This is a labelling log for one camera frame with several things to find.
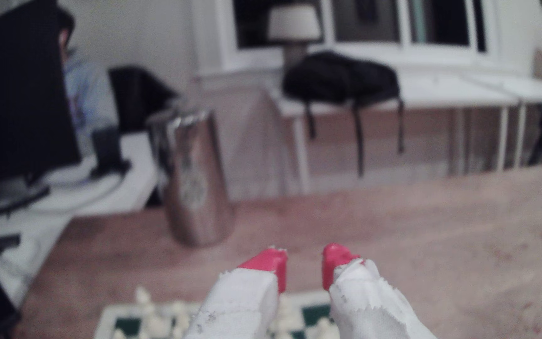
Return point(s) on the black computer monitor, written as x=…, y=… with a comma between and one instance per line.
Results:
x=17, y=94

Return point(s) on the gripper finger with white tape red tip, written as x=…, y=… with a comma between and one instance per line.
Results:
x=238, y=306
x=365, y=301

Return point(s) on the white table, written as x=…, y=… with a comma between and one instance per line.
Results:
x=440, y=92
x=534, y=89

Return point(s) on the black office chair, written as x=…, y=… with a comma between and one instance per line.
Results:
x=134, y=99

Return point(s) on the green white chessboard mat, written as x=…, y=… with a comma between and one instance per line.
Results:
x=315, y=314

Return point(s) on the white window frame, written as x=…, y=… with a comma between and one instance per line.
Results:
x=407, y=49

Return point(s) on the black backpack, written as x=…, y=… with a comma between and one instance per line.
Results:
x=341, y=77

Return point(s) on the white chess pawn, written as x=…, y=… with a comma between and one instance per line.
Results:
x=323, y=328

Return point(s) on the table lamp white shade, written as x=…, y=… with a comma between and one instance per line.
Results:
x=294, y=23

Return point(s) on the small black remote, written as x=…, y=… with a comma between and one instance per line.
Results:
x=3, y=243

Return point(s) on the white chess king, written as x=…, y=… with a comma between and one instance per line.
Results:
x=157, y=325

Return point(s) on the white desk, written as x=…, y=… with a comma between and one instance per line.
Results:
x=125, y=188

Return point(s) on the small black desk gadget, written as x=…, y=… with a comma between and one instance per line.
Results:
x=108, y=150

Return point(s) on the person in blue hoodie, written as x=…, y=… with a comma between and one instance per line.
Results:
x=87, y=94

